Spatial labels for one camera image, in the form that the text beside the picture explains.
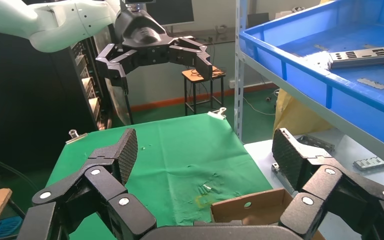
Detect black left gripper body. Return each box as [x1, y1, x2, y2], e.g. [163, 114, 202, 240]
[114, 8, 176, 66]

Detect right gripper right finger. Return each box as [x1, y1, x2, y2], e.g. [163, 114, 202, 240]
[271, 128, 384, 240]

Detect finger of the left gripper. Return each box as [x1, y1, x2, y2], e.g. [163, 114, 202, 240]
[95, 43, 141, 95]
[168, 35, 214, 82]

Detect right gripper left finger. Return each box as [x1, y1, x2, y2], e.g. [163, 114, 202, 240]
[16, 128, 157, 240]

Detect brown cardboard box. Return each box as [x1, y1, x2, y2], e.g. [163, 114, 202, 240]
[210, 188, 327, 240]

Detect blue plastic tray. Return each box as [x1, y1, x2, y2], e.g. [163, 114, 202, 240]
[239, 0, 384, 154]

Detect wooden stool black legs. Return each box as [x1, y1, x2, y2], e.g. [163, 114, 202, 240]
[182, 66, 227, 116]

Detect cluttered work desk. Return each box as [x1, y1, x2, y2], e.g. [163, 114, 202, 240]
[165, 28, 236, 46]

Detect white base board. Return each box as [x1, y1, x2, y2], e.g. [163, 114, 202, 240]
[243, 128, 384, 240]

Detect silver oval panel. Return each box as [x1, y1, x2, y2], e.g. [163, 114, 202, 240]
[104, 79, 133, 126]

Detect large black monitor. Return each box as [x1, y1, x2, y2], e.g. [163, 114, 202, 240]
[145, 0, 195, 27]

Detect toothed metal strip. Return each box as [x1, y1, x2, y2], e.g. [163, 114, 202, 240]
[353, 156, 384, 171]

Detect flat stamped metal plate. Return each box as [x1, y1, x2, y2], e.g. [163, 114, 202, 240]
[270, 161, 296, 194]

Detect silver binder clip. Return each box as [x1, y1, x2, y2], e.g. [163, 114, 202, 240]
[65, 129, 89, 145]
[207, 106, 228, 121]

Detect small black screen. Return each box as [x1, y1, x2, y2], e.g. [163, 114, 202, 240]
[247, 12, 270, 29]

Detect green cloth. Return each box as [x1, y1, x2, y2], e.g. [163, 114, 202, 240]
[46, 112, 274, 240]

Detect yellow woven sack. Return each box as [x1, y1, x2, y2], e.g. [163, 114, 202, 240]
[273, 88, 334, 135]

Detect dark equipment rack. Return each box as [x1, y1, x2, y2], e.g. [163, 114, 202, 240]
[0, 29, 113, 173]

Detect blue fabric bundle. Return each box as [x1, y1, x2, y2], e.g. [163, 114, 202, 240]
[0, 215, 24, 240]

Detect small metal plate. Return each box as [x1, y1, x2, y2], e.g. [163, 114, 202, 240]
[356, 77, 384, 90]

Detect long narrow metal rail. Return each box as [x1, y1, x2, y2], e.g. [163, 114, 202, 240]
[299, 134, 335, 153]

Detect perforated metal shelf post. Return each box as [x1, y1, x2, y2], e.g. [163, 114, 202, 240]
[234, 0, 249, 142]

